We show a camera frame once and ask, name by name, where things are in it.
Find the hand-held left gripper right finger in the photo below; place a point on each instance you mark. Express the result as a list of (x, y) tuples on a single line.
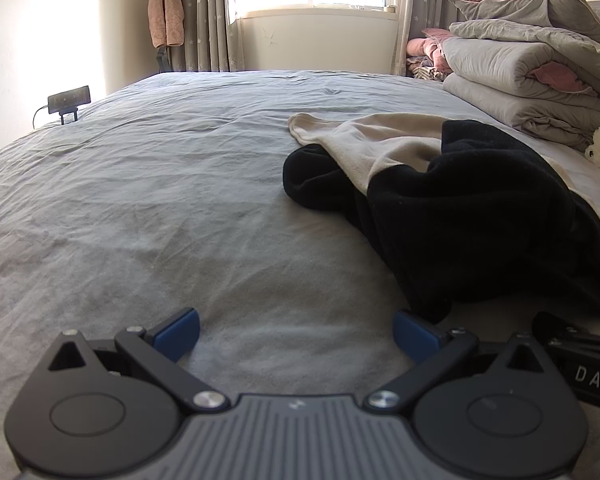
[(415, 334)]

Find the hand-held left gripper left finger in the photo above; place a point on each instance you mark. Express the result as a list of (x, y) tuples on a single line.
[(177, 334)]

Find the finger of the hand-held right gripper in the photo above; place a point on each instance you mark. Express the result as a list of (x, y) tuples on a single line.
[(560, 332)]

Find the beige and black sweatshirt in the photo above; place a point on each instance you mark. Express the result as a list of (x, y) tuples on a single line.
[(455, 210)]

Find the pile of pink clothes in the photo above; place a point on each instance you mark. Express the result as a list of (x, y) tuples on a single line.
[(425, 52)]

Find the grey bed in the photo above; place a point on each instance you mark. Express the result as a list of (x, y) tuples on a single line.
[(155, 185)]

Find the black phone on stand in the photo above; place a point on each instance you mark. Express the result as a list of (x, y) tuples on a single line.
[(70, 97)]

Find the folded grey duvet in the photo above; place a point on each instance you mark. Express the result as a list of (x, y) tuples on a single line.
[(495, 65)]

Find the grey pillow with small logo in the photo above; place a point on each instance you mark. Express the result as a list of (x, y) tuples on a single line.
[(530, 34)]

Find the pink hanging garment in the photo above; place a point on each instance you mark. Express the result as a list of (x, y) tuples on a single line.
[(165, 10)]

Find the grey pillow with pink back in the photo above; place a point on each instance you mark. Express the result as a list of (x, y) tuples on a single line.
[(510, 7)]

